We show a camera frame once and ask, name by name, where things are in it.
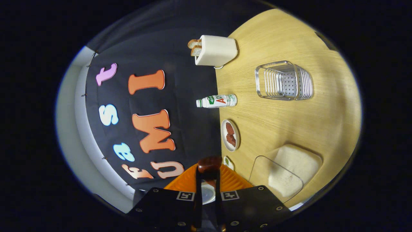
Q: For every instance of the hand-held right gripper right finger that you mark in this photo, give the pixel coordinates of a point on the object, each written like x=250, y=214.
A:
x=219, y=206

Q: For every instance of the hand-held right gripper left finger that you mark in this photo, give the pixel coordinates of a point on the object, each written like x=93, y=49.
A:
x=198, y=206

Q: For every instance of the brown wooden spoon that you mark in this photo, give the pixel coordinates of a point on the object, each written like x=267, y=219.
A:
x=209, y=165

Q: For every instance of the white compartment seasoning dish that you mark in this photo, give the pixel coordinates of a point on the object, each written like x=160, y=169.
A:
x=228, y=163

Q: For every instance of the white round plate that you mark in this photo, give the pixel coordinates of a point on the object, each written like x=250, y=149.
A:
x=230, y=149

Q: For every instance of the red meat piece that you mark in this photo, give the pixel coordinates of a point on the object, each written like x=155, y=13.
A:
x=231, y=140
x=229, y=129

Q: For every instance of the white drink bottle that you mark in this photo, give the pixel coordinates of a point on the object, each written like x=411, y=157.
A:
x=219, y=101

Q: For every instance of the black backdrop cloth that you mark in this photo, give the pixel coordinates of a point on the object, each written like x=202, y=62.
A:
x=186, y=80

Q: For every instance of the toasted bread slice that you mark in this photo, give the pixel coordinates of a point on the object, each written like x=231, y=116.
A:
x=196, y=51
x=194, y=43

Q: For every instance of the white toaster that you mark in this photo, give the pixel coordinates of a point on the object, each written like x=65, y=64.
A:
x=217, y=50

